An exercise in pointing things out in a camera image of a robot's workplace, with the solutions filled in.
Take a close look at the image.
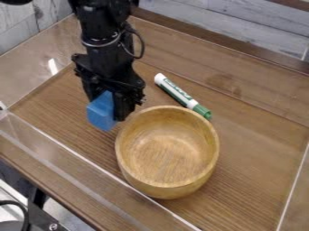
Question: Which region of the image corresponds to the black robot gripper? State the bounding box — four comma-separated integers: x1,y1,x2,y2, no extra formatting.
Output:
72,30,145,122

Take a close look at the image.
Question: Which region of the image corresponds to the blue rectangular block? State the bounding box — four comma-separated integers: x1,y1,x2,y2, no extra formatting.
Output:
88,91,118,131

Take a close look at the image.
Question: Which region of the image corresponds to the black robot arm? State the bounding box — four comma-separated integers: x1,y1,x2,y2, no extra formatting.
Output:
69,0,146,121

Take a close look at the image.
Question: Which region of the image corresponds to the brown wooden bowl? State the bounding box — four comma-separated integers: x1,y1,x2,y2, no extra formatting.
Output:
116,106,220,199

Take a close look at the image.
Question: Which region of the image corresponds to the green white marker pen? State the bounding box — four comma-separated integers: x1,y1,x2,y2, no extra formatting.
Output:
154,73,213,120

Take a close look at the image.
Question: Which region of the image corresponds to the black cable lower left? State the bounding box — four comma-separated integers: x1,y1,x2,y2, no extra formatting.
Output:
0,199,31,231

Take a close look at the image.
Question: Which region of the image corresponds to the black metal table frame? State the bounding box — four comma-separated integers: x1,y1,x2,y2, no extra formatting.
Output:
27,188,69,231

